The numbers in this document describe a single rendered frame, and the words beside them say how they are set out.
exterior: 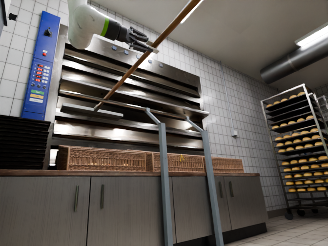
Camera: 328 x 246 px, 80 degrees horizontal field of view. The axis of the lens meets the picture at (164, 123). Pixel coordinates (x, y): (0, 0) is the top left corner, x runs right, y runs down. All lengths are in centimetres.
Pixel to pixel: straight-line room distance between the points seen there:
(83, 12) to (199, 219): 153
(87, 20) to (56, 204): 92
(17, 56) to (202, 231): 208
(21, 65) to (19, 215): 128
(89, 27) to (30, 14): 147
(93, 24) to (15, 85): 116
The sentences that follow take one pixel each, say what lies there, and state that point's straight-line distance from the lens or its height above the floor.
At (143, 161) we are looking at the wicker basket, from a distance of 156.
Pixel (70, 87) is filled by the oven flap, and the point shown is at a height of 138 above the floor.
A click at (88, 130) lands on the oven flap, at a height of 102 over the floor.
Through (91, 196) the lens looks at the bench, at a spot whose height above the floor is 43.
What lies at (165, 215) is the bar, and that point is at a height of 29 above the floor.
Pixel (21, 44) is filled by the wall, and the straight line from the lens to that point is 222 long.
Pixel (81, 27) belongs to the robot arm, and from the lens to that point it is 102.
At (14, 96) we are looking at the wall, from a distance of 196.
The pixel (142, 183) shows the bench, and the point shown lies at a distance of 142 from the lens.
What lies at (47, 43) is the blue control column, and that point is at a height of 179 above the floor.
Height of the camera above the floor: 42
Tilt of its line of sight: 20 degrees up
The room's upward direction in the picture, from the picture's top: 4 degrees counter-clockwise
